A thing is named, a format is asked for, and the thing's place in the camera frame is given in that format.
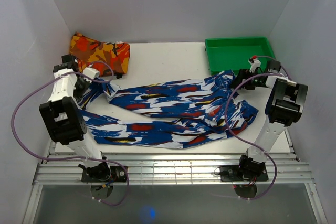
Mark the aluminium rail frame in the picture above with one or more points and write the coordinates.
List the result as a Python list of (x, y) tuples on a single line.
[(178, 167)]

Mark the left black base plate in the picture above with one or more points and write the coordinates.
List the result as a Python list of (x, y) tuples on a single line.
[(117, 175)]

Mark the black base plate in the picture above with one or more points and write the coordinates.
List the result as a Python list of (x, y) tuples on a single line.
[(234, 173), (117, 175)]

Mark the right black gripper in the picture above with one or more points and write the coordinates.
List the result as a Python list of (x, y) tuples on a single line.
[(243, 74)]

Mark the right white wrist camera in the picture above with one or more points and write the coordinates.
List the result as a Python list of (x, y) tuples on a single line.
[(254, 64)]

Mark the blue white patterned trousers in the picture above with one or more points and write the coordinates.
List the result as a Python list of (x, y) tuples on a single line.
[(183, 114)]

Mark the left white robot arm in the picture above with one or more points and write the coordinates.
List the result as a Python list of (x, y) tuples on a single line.
[(64, 121)]

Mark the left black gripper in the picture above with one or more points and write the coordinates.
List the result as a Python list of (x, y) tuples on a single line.
[(78, 95)]

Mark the green plastic tray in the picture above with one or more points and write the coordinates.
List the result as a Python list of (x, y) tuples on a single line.
[(233, 53)]

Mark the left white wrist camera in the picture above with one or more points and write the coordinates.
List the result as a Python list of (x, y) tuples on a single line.
[(91, 73)]

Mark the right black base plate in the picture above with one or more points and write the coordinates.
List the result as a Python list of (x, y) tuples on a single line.
[(234, 173)]

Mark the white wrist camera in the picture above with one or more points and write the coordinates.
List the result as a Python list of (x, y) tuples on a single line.
[(254, 64), (91, 73)]

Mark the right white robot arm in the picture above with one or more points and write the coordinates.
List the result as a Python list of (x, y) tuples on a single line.
[(283, 108)]

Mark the orange camouflage folded trousers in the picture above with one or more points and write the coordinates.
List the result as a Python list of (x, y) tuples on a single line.
[(116, 56)]

